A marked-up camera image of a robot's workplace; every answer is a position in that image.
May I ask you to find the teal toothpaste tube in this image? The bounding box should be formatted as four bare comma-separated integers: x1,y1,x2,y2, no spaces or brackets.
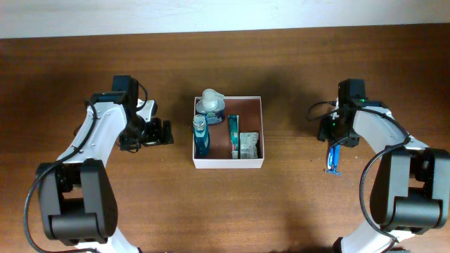
228,115,239,160

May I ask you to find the blue toothbrush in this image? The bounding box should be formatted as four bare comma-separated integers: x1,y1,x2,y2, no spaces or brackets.
327,146,335,170

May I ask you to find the green Dettol soap pack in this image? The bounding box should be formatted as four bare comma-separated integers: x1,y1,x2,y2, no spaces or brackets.
240,132,259,159

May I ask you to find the purple foam soap pump bottle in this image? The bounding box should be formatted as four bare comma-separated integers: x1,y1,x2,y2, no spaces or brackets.
195,89,225,124

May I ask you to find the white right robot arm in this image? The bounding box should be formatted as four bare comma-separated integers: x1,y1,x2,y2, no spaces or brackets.
317,79,449,253

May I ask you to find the white cardboard box pink inside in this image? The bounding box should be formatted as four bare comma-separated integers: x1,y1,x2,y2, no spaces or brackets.
192,96,264,169

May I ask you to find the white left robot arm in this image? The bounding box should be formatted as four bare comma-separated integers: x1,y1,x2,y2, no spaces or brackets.
30,75,174,252

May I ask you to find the blue mouthwash bottle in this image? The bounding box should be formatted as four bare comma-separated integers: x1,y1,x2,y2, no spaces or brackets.
193,115,210,157

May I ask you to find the blue razor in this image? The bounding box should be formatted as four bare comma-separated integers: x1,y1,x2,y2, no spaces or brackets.
325,145,341,176

